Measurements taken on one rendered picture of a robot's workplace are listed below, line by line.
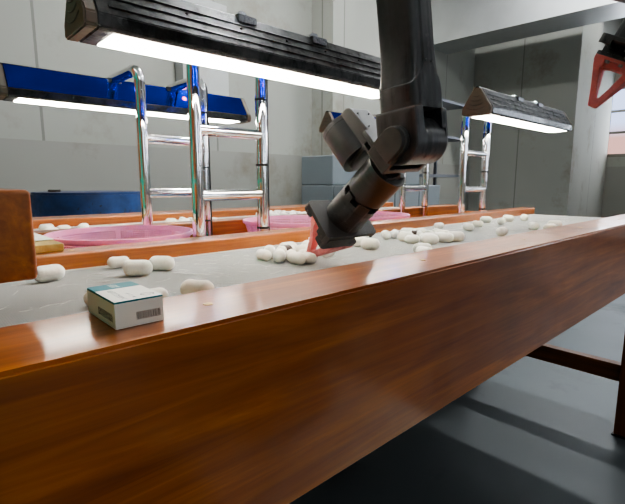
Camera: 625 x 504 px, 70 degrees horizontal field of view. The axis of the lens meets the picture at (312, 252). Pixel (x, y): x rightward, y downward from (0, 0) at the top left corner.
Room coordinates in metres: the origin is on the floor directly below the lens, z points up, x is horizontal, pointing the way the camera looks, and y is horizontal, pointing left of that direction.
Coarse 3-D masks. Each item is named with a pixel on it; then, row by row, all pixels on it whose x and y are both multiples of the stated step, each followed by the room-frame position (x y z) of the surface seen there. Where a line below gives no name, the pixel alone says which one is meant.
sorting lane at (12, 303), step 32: (448, 224) 1.31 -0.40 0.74; (512, 224) 1.33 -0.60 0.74; (544, 224) 1.33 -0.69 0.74; (192, 256) 0.75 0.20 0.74; (224, 256) 0.75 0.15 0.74; (320, 256) 0.75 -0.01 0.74; (352, 256) 0.75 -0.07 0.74; (384, 256) 0.75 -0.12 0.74; (0, 288) 0.52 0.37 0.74; (32, 288) 0.52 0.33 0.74; (64, 288) 0.52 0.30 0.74; (0, 320) 0.40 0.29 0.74; (32, 320) 0.40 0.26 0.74
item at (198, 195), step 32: (192, 64) 0.83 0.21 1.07; (192, 96) 0.83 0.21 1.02; (256, 96) 0.94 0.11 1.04; (192, 128) 0.83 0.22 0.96; (224, 128) 0.88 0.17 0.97; (256, 128) 0.94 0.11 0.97; (192, 160) 0.84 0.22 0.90; (256, 160) 0.94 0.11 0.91; (192, 192) 0.84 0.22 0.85; (224, 192) 0.88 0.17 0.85; (256, 192) 0.93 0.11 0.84; (192, 224) 0.84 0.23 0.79
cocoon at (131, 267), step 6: (126, 264) 0.58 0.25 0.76; (132, 264) 0.58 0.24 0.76; (138, 264) 0.58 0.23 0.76; (144, 264) 0.59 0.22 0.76; (150, 264) 0.59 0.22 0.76; (126, 270) 0.58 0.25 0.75; (132, 270) 0.58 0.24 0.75; (138, 270) 0.58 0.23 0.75; (144, 270) 0.58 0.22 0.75; (150, 270) 0.59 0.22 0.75
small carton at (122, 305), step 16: (96, 288) 0.33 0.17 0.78; (112, 288) 0.33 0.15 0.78; (128, 288) 0.33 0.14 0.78; (144, 288) 0.33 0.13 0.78; (96, 304) 0.32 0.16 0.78; (112, 304) 0.30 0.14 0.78; (128, 304) 0.30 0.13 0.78; (144, 304) 0.31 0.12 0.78; (160, 304) 0.32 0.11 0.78; (112, 320) 0.30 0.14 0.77; (128, 320) 0.30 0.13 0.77; (144, 320) 0.31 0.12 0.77; (160, 320) 0.32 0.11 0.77
